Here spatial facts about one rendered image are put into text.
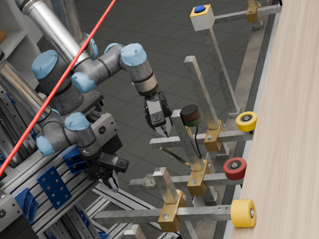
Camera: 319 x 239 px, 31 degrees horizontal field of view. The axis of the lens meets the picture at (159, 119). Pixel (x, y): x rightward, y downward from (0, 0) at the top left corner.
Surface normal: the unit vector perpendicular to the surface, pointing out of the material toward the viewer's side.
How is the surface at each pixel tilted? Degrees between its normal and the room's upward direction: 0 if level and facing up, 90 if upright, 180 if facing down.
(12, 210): 90
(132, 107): 0
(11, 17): 90
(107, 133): 90
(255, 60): 0
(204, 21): 90
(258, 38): 0
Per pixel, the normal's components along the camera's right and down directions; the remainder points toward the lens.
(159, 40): -0.33, -0.77
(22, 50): -0.27, 0.63
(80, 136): 0.24, 0.49
